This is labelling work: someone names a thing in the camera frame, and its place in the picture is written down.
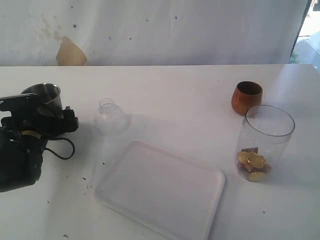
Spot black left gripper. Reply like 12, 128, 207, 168
0, 93, 79, 148

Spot stainless steel cup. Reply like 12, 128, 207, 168
21, 83, 63, 119

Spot clear shaker lid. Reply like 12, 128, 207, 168
93, 98, 128, 136

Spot brown wooden cup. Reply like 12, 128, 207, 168
231, 81, 263, 116

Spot chocolate pieces and gold coins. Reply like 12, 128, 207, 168
235, 147, 272, 182

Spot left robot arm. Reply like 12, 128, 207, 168
0, 93, 79, 193

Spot clear shaker cup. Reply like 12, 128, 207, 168
234, 104, 296, 179

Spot white plastic tray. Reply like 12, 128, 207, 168
94, 141, 225, 240

